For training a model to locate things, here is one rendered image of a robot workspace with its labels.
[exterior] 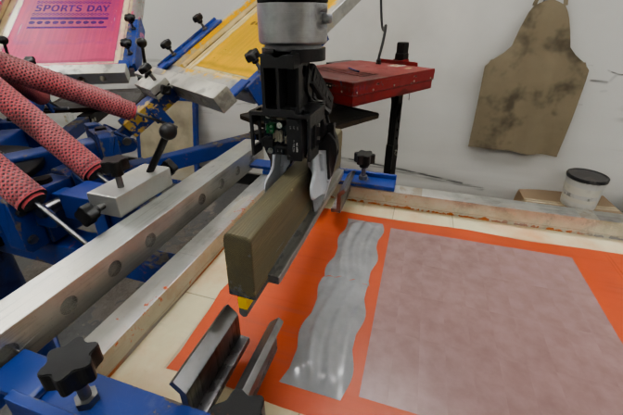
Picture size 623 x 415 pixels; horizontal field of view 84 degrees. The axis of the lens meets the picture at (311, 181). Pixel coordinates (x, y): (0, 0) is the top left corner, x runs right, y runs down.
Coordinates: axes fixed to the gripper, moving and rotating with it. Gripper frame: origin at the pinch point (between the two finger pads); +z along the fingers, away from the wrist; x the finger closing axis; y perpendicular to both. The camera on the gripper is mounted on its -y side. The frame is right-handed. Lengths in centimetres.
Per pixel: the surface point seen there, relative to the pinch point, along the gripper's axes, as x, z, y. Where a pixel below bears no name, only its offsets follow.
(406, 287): 15.8, 13.5, -1.6
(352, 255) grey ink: 6.8, 12.7, -5.9
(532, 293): 33.5, 13.5, -6.0
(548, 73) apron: 82, 5, -193
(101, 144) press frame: -62, 6, -23
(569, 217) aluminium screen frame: 43, 10, -26
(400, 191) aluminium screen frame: 12.8, 9.9, -26.5
